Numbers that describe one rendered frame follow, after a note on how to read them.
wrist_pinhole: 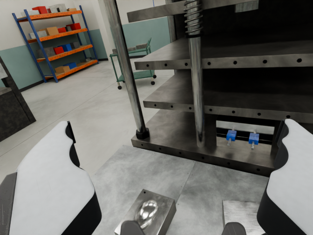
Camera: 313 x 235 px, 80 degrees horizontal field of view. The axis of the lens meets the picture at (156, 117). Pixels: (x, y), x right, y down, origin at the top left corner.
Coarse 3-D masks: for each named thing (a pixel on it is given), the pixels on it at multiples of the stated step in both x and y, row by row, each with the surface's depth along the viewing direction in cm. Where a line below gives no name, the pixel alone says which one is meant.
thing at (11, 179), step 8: (8, 176) 8; (16, 176) 8; (0, 184) 7; (8, 184) 7; (0, 192) 7; (8, 192) 7; (0, 200) 7; (8, 200) 7; (0, 208) 6; (8, 208) 6; (0, 216) 6; (8, 216) 6; (0, 224) 6; (8, 224) 6; (0, 232) 6; (8, 232) 6
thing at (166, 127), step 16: (160, 112) 158; (176, 112) 153; (192, 112) 149; (160, 128) 137; (176, 128) 133; (192, 128) 130; (208, 128) 126; (304, 128) 110; (144, 144) 127; (160, 144) 120; (176, 144) 118; (192, 144) 115; (208, 144) 112; (272, 144) 103; (208, 160) 107; (224, 160) 101; (240, 160) 97; (256, 160) 95; (272, 160) 94
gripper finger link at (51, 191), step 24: (48, 144) 9; (72, 144) 9; (24, 168) 8; (48, 168) 8; (72, 168) 8; (24, 192) 7; (48, 192) 7; (72, 192) 7; (24, 216) 6; (48, 216) 6; (72, 216) 6; (96, 216) 7
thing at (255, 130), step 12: (216, 120) 102; (228, 120) 99; (240, 120) 98; (252, 120) 96; (264, 120) 94; (216, 132) 106; (228, 132) 102; (240, 132) 98; (252, 132) 95; (264, 132) 92; (240, 144) 102; (264, 144) 95
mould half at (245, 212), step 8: (224, 200) 66; (232, 200) 65; (224, 208) 63; (232, 208) 63; (240, 208) 62; (248, 208) 62; (256, 208) 62; (224, 216) 61; (232, 216) 61; (240, 216) 60; (248, 216) 60; (256, 216) 59; (224, 224) 63; (248, 224) 58; (256, 224) 57; (248, 232) 56; (256, 232) 55; (264, 232) 55
